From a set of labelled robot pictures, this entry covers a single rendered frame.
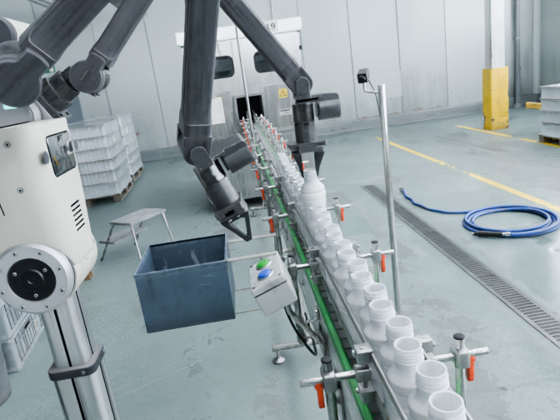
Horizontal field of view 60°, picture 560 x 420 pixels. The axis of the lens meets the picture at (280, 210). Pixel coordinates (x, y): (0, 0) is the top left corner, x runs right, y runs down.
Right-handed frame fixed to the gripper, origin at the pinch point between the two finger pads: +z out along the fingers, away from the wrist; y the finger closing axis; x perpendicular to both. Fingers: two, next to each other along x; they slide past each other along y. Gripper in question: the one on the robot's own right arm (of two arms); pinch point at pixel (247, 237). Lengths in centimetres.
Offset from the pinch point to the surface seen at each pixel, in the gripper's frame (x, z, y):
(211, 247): 25, 21, 81
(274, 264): -2.5, 7.8, -2.8
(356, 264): -17.9, 9.7, -18.3
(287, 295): -2.4, 12.6, -10.1
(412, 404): -14, 12, -56
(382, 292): -18.7, 9.0, -33.3
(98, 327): 150, 72, 214
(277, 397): 41, 111, 103
